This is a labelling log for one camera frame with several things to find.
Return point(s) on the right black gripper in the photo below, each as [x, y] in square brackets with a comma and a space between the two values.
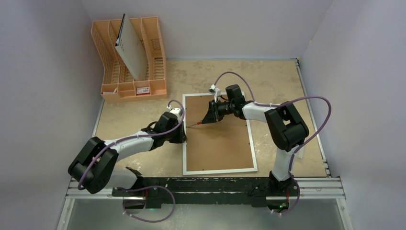
[214, 110]

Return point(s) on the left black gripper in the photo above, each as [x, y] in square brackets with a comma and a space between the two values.
[181, 137]

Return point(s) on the blue handled screwdriver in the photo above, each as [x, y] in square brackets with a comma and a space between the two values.
[198, 123]

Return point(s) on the white picture frame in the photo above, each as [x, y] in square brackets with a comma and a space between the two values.
[218, 148]

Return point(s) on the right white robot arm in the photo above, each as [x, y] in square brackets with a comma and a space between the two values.
[287, 128]

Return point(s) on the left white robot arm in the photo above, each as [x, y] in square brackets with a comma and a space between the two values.
[94, 166]

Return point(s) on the small red white box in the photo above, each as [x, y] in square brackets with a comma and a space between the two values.
[142, 91]

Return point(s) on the orange plastic file organizer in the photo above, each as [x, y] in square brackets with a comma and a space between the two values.
[118, 84]

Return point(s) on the white board in organizer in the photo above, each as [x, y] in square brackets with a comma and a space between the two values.
[131, 50]

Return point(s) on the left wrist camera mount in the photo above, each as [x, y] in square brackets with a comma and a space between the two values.
[178, 112]

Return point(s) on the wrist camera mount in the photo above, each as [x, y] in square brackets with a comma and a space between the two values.
[178, 112]
[216, 92]

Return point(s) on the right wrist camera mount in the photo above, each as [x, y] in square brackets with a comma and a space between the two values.
[216, 92]

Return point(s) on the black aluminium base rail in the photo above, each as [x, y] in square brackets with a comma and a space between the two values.
[253, 191]

